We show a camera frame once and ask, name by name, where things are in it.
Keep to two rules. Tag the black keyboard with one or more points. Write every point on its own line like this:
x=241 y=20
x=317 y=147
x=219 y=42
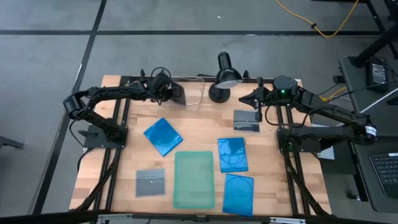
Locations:
x=387 y=174

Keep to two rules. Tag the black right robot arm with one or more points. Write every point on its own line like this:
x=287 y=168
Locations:
x=335 y=115

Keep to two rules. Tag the black desk lamp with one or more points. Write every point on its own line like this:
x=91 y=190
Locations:
x=225 y=77

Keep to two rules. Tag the black desk leg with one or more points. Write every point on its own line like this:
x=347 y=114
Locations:
x=373 y=46

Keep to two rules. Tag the blue jewel case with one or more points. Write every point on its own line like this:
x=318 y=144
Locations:
x=232 y=154
x=238 y=194
x=163 y=137

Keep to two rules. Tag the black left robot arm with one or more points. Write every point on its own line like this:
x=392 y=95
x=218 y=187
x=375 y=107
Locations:
x=102 y=93

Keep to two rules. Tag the black power adapter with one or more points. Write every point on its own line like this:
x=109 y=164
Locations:
x=377 y=74

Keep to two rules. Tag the teal translucent plastic bin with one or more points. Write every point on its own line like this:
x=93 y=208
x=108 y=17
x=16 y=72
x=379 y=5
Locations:
x=194 y=180

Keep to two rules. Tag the silver mount bar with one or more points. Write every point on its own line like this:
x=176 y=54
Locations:
x=118 y=217

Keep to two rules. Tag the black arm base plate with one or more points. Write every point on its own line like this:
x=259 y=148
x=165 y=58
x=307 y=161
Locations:
x=284 y=147
x=93 y=140

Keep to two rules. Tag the black aluminium table frame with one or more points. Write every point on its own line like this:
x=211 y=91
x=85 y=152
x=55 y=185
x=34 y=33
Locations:
x=126 y=80

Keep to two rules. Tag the black side desk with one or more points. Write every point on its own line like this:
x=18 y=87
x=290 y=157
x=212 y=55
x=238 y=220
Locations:
x=382 y=124

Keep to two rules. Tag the grey jewel case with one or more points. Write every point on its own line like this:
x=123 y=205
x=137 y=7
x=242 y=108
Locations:
x=245 y=123
x=150 y=183
x=182 y=96

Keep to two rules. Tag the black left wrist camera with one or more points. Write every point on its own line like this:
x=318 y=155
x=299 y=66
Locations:
x=161 y=81

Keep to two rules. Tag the white paper sheet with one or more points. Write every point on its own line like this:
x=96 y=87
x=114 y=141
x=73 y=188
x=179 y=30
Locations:
x=328 y=154

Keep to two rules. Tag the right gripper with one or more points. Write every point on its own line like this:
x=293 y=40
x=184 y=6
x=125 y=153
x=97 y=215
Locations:
x=268 y=98

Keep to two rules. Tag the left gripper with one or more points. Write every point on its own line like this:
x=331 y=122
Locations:
x=161 y=93

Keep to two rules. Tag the clear plastic tray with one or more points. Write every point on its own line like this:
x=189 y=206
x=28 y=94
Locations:
x=194 y=93

